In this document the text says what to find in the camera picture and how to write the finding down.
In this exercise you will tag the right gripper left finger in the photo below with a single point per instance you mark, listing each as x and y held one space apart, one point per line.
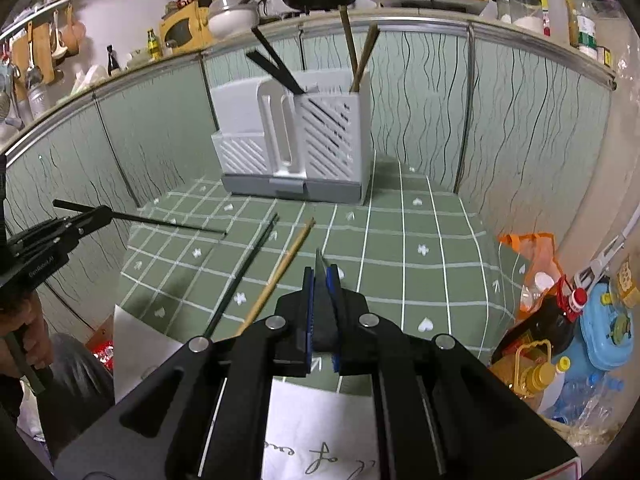
203 413

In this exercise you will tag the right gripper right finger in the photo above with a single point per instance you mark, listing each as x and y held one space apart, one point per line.
439 413

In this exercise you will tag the wooden chopstick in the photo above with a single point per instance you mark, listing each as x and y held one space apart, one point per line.
347 29
277 275
369 44

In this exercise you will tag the person left hand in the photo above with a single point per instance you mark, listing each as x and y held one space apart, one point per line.
36 341

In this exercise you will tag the yellow cap oil bottle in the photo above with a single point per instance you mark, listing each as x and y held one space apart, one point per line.
531 374

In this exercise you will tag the red cap dark bottle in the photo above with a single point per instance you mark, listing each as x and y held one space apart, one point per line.
554 320

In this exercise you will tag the metal perforated utensil cup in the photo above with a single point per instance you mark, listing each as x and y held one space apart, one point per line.
39 99

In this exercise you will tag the green checked tablecloth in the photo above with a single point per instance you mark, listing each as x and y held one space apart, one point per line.
421 257

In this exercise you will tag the orange plastic bag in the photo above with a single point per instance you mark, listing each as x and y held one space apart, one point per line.
539 272

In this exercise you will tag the blue plastic toy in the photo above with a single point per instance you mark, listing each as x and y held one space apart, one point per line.
603 338

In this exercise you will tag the dark soy sauce bottle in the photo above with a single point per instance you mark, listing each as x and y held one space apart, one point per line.
113 67

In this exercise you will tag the yellow lid plastic jar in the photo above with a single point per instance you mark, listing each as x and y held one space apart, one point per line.
626 283

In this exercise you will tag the green glass bottle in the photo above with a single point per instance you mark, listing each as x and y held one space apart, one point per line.
153 45

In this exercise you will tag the yellow microwave oven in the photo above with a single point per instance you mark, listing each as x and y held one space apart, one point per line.
186 30

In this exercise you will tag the white grey utensil holder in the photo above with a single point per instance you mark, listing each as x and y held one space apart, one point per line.
315 147

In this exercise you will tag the white rice cooker pot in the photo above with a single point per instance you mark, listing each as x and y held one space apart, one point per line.
230 17

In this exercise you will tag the green label jar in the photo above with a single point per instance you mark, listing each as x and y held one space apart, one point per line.
586 36

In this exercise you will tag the white squeeze bottle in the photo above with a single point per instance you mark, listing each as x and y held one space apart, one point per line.
558 18

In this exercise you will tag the wooden cutting board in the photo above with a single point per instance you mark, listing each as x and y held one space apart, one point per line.
474 7

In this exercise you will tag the glass sugar jar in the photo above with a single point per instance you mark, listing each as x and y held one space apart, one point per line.
527 14

